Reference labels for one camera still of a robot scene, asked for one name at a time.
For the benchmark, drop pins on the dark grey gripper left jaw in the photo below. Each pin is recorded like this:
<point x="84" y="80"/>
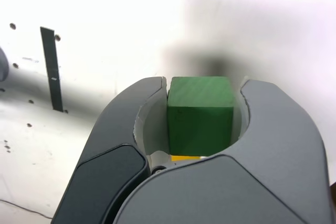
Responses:
<point x="110" y="134"/>

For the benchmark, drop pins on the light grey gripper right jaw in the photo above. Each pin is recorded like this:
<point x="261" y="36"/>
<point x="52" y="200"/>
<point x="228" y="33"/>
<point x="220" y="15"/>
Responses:
<point x="262" y="176"/>

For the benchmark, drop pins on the yellow cube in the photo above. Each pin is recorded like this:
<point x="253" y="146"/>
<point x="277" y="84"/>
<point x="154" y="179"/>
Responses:
<point x="183" y="158"/>

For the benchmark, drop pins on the green cube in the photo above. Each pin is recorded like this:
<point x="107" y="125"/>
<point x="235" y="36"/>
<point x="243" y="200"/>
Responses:
<point x="199" y="119"/>

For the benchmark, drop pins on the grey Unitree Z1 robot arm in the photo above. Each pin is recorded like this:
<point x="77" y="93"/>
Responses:
<point x="3" y="64"/>

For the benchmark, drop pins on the black tape strip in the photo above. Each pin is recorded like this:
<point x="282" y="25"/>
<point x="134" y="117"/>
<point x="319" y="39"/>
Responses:
<point x="52" y="69"/>

